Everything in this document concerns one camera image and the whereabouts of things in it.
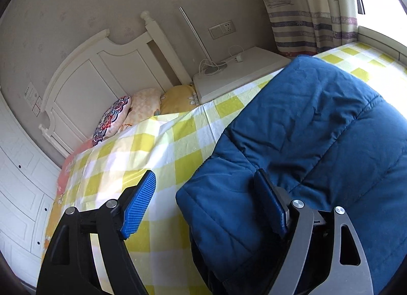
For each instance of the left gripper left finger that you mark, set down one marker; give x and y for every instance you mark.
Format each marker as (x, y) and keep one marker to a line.
(81, 237)

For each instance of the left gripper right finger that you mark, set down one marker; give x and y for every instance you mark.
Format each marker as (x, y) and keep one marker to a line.
(317, 252)

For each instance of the blue padded jacket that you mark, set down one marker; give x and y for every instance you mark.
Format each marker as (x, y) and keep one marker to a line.
(326, 138)

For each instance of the pink blanket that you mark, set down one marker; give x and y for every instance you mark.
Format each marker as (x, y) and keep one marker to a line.
(67, 165)

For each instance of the yellow checkered bed sheet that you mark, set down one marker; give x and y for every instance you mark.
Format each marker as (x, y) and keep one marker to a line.
(174, 146)

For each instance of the white wardrobe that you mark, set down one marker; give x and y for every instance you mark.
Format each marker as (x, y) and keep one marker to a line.
(28, 189)

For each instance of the colourful patterned pillow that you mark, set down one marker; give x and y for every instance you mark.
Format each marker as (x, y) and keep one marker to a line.
(111, 120)

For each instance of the peach floral pillow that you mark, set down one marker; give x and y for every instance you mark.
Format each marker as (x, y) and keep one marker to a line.
(145, 104)

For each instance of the white wooden headboard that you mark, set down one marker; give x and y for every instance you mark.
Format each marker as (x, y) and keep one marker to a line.
(97, 73)

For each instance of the yellow pillow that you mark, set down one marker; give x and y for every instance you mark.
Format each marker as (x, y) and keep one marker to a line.
(179, 99)

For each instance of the white bedside table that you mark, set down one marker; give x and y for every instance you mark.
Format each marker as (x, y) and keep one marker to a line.
(257, 62)

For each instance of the white charger plug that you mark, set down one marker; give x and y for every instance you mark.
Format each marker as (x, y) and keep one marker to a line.
(238, 59)

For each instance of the white stick desk lamp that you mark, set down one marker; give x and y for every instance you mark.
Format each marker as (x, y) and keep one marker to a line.
(207, 66)

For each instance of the patterned striped curtain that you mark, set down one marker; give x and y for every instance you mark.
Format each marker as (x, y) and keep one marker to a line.
(312, 26)

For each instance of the beige wall socket panel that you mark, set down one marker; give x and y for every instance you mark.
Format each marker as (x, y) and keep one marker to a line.
(223, 29)

